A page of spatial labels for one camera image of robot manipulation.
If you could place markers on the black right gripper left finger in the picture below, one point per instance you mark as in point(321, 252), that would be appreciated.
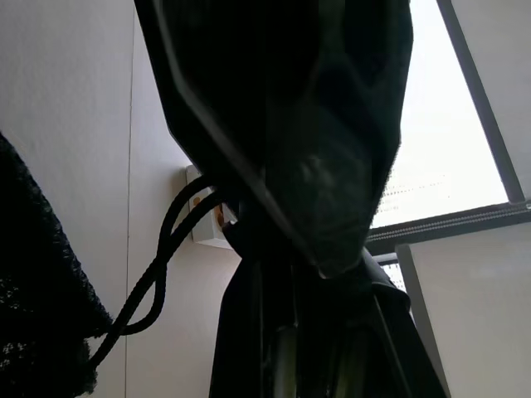
point(240, 331)

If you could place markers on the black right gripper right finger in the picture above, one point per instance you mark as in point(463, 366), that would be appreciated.
point(398, 352)

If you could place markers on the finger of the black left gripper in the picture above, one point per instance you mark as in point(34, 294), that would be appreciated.
point(207, 103)

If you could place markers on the white phone box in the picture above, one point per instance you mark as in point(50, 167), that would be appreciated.
point(203, 232)

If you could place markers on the window with dark frame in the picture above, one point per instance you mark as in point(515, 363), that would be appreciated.
point(473, 83)

